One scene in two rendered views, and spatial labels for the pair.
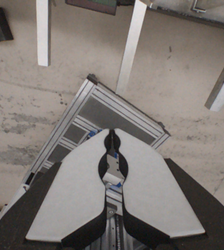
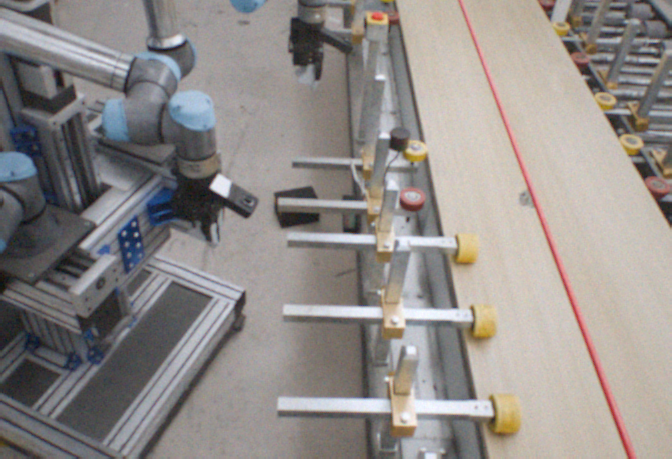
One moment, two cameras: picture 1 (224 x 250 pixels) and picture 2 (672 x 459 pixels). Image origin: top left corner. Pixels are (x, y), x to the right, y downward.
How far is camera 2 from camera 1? 1.73 m
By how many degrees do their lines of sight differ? 62
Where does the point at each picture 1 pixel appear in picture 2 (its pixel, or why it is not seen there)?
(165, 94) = not seen: outside the picture
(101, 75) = (241, 344)
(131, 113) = (178, 369)
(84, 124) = (150, 291)
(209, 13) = (368, 301)
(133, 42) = (327, 203)
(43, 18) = (329, 161)
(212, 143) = not seen: outside the picture
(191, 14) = (363, 286)
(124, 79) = (294, 202)
